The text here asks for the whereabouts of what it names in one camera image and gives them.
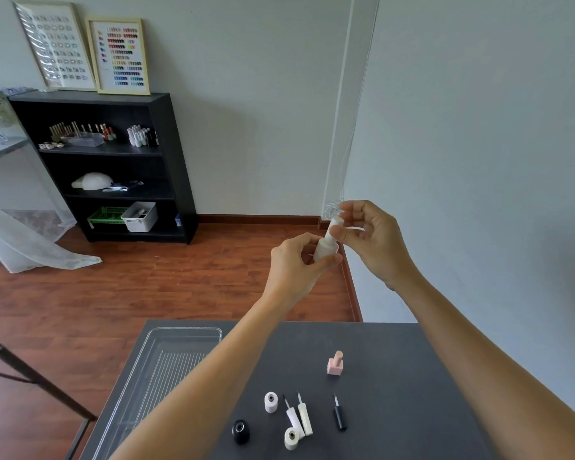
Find person's right hand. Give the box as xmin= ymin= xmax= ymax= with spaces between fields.
xmin=329 ymin=200 xmax=417 ymax=291

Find person's left hand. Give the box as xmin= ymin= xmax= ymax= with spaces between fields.
xmin=263 ymin=233 xmax=344 ymax=313

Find person's right forearm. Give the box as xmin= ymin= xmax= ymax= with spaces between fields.
xmin=388 ymin=270 xmax=575 ymax=460

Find person's left forearm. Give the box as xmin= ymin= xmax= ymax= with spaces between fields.
xmin=109 ymin=288 xmax=289 ymax=460

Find translucent hanging strip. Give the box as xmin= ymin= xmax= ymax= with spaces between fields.
xmin=320 ymin=0 xmax=381 ymax=222

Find black brush cap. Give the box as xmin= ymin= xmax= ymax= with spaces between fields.
xmin=333 ymin=393 xmax=348 ymax=432

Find cream brush cap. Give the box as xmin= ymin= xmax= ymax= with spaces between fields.
xmin=296 ymin=390 xmax=314 ymax=437

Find white brush cap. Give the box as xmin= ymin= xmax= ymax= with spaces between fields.
xmin=282 ymin=394 xmax=306 ymax=439

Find black bookshelf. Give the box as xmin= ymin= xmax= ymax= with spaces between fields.
xmin=8 ymin=90 xmax=199 ymax=246

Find white storage bin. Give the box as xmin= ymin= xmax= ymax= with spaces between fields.
xmin=121 ymin=201 xmax=158 ymax=233

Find clear plastic tray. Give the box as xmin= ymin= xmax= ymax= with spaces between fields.
xmin=92 ymin=326 xmax=223 ymax=460

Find nail tools on shelf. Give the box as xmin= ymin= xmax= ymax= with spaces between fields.
xmin=103 ymin=180 xmax=145 ymax=193

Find group of white polish bottles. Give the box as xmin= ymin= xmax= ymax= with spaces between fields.
xmin=126 ymin=124 xmax=160 ymax=149

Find green plastic basket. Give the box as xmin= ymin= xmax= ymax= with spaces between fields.
xmin=87 ymin=206 xmax=129 ymax=226

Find white nail lamp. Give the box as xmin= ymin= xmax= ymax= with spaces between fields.
xmin=71 ymin=172 xmax=114 ymax=192

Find clear organizer with nail brushes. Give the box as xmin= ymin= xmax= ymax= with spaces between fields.
xmin=48 ymin=121 xmax=118 ymax=148

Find framed nail colour chart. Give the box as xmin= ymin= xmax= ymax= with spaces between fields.
xmin=85 ymin=16 xmax=151 ymax=96

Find white sheer fabric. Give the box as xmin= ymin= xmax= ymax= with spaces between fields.
xmin=0 ymin=137 xmax=103 ymax=274

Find black tripod leg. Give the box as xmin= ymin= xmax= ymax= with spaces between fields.
xmin=0 ymin=325 xmax=98 ymax=460

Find framed clear nail tip chart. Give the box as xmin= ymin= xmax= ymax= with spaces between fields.
xmin=12 ymin=1 xmax=97 ymax=92

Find glass table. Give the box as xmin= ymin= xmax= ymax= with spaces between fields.
xmin=0 ymin=134 xmax=30 ymax=166

